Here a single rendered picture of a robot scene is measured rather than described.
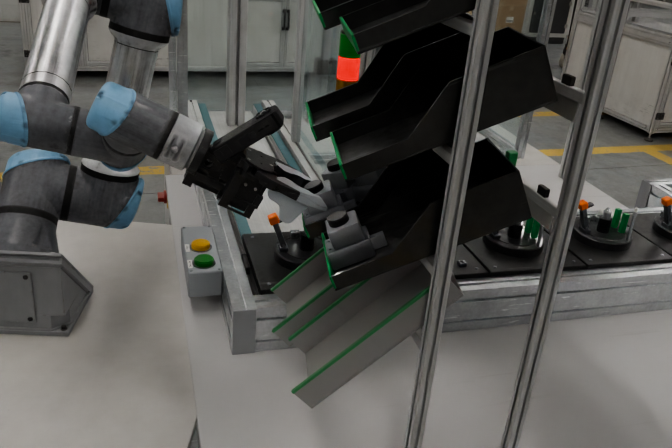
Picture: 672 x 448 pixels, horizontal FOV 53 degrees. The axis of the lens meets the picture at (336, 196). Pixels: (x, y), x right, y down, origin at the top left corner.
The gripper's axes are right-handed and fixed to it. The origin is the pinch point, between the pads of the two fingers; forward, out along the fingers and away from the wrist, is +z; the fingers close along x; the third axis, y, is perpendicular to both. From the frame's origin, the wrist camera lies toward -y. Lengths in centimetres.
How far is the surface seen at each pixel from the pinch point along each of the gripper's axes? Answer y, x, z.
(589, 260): -3, -33, 72
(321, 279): 17.3, -8.4, 10.6
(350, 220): -2.6, 11.9, 2.2
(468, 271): 10, -26, 44
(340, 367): 16.0, 17.8, 10.5
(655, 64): -84, -445, 324
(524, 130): -12, -129, 91
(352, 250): 0.8, 13.2, 4.3
